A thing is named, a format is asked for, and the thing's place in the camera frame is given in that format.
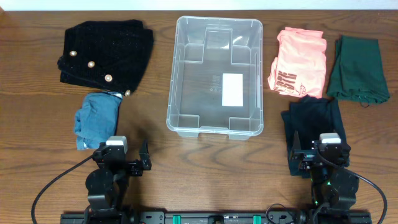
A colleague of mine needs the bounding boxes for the white label in bin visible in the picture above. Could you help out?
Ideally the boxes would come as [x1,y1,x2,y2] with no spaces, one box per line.
[221,73,243,107]

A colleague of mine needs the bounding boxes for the dark green folded cloth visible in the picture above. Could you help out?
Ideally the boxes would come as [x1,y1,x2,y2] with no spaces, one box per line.
[326,35,390,105]

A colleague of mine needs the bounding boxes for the clear plastic storage bin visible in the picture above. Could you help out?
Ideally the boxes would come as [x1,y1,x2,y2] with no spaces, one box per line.
[166,16,264,140]

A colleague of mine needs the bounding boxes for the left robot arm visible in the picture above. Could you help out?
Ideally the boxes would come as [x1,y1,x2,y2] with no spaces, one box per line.
[83,141,152,224]

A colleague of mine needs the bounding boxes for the blue garment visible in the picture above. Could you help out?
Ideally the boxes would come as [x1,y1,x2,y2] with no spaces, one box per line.
[73,91,123,151]

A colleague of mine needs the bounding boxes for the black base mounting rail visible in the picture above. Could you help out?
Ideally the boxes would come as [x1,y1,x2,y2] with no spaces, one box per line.
[60,211,372,224]

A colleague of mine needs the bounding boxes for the pink folded printed shirt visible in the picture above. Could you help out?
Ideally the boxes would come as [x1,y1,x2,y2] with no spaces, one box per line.
[267,27,327,98]

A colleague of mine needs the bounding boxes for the dark navy folded garment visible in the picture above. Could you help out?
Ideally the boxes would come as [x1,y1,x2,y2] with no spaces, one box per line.
[280,95,351,179]

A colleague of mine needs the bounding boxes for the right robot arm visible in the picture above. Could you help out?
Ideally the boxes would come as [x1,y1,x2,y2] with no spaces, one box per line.
[289,132,359,223]

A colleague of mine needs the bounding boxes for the black knit cardigan gold buttons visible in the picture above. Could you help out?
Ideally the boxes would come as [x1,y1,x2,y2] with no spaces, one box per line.
[57,20,154,96]

